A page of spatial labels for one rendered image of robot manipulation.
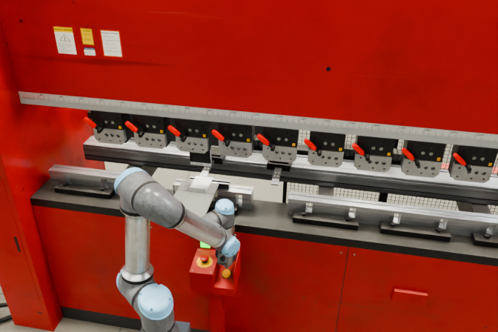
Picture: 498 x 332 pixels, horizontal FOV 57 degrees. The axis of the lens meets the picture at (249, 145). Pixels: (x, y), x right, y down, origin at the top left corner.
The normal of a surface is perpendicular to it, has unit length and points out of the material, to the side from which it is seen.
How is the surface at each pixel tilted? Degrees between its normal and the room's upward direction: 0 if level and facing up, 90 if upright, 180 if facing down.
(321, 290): 90
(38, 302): 90
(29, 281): 90
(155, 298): 8
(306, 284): 90
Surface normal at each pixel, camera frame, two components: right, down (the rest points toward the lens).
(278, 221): 0.01, -0.87
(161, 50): -0.19, 0.48
